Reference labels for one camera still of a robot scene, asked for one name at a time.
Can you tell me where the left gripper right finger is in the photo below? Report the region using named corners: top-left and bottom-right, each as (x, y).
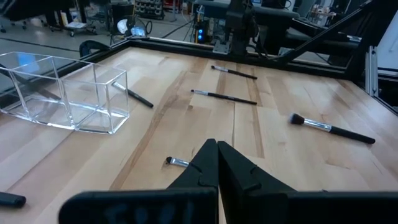
top-left (218, 141), bottom-right (398, 224)

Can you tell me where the clear acrylic organizer container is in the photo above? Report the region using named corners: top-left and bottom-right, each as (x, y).
top-left (0, 51), bottom-right (131, 135)

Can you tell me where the black computer with blue light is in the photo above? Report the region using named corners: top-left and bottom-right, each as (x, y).
top-left (194, 18), bottom-right (210, 44)

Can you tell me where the thin black makeup brush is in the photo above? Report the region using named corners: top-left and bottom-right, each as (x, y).
top-left (211, 65), bottom-right (259, 80)
top-left (111, 81), bottom-right (154, 109)
top-left (190, 89), bottom-right (258, 106)

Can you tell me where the black aluminium table frame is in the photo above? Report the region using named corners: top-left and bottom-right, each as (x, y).
top-left (79, 0), bottom-right (398, 116)

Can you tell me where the white plastic bag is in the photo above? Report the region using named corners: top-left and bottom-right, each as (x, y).
top-left (116, 19), bottom-right (129, 34)

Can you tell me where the black floor cabinet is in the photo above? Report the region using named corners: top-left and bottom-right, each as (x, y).
top-left (110, 2), bottom-right (135, 35)

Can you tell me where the large fluffy black makeup brush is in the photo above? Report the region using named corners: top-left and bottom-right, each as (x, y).
top-left (289, 113), bottom-right (376, 145)

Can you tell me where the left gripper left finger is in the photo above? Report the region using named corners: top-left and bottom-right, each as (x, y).
top-left (58, 138), bottom-right (219, 224)

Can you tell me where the small black cap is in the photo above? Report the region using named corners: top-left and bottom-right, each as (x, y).
top-left (0, 191), bottom-right (27, 208)

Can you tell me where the blue plastic bag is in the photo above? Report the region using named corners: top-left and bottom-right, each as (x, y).
top-left (130, 25), bottom-right (147, 37)

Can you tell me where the grey work table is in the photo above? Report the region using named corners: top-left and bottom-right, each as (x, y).
top-left (192, 0), bottom-right (301, 20)

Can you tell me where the silver aluminium post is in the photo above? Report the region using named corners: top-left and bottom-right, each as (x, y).
top-left (365, 45), bottom-right (379, 98)

